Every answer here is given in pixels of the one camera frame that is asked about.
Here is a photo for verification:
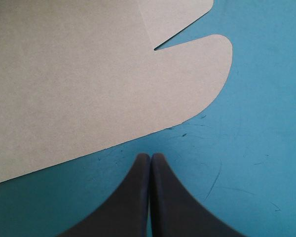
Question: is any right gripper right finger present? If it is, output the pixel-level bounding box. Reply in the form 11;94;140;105
149;153;247;237

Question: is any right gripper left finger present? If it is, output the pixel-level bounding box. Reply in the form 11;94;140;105
56;153;151;237

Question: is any brown cardboard box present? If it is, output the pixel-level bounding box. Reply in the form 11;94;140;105
0;0;233;187

